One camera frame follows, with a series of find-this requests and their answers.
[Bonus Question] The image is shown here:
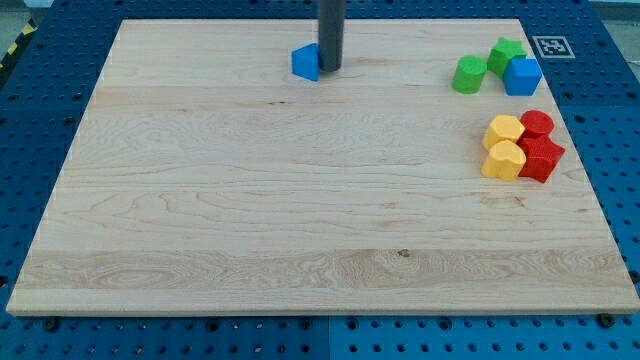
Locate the blue cube block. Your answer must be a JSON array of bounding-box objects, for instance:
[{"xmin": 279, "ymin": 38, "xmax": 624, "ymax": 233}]
[{"xmin": 503, "ymin": 58, "xmax": 542, "ymax": 96}]

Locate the wooden board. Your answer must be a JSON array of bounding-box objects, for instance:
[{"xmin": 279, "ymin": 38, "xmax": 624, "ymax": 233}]
[{"xmin": 7, "ymin": 19, "xmax": 639, "ymax": 317}]

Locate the blue wedge block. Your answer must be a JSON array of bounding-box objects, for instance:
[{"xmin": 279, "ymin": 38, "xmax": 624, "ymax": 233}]
[{"xmin": 291, "ymin": 43, "xmax": 320, "ymax": 82}]

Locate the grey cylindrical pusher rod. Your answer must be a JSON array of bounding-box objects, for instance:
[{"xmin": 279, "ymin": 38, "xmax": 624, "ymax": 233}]
[{"xmin": 317, "ymin": 0, "xmax": 346, "ymax": 72}]

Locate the green cylinder block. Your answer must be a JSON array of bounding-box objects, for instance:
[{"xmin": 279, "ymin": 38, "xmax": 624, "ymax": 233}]
[{"xmin": 452, "ymin": 55, "xmax": 487, "ymax": 94}]

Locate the yellow heart block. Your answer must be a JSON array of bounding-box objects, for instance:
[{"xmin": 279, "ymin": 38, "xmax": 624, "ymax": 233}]
[{"xmin": 481, "ymin": 140, "xmax": 527, "ymax": 181}]

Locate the yellow hexagon block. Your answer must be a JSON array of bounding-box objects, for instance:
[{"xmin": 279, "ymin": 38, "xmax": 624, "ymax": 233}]
[{"xmin": 481, "ymin": 114, "xmax": 525, "ymax": 150}]

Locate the green star block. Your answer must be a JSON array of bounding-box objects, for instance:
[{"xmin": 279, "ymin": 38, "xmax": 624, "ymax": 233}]
[{"xmin": 487, "ymin": 37, "xmax": 527, "ymax": 78}]

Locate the red star block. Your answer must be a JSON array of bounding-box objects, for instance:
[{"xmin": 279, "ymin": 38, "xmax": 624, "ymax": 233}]
[{"xmin": 517, "ymin": 135, "xmax": 565, "ymax": 183}]

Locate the red cylinder block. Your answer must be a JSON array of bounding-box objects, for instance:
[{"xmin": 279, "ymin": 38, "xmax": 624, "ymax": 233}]
[{"xmin": 520, "ymin": 110, "xmax": 554, "ymax": 138}]

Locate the white fiducial marker tag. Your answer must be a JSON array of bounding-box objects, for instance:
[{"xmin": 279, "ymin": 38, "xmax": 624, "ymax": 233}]
[{"xmin": 532, "ymin": 35, "xmax": 575, "ymax": 59}]

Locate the black yellow hazard tape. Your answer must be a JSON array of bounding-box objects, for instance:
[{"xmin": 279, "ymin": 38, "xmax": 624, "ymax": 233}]
[{"xmin": 1, "ymin": 18, "xmax": 38, "ymax": 72}]

